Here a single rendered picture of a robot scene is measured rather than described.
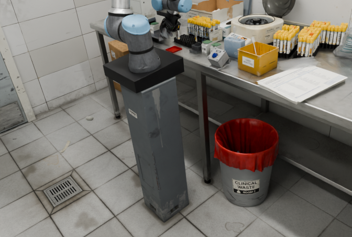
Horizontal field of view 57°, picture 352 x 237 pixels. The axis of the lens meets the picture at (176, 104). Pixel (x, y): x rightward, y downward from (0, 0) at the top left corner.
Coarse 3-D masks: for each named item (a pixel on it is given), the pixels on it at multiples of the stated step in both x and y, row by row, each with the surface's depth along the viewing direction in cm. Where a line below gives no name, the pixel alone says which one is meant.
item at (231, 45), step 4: (228, 36) 167; (224, 40) 165; (228, 40) 163; (232, 40) 162; (236, 40) 161; (240, 40) 160; (244, 40) 161; (224, 44) 166; (228, 44) 164; (232, 44) 163; (236, 44) 161; (240, 44) 159; (244, 44) 162; (224, 48) 167; (228, 48) 166; (232, 48) 164; (236, 48) 162; (228, 52) 167; (232, 52) 165; (236, 52) 163; (228, 56) 168; (232, 56) 166; (236, 56) 164; (236, 60) 163
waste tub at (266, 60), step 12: (240, 48) 152; (252, 48) 157; (264, 48) 155; (276, 48) 148; (240, 60) 153; (252, 60) 146; (264, 60) 145; (276, 60) 151; (252, 72) 149; (264, 72) 149
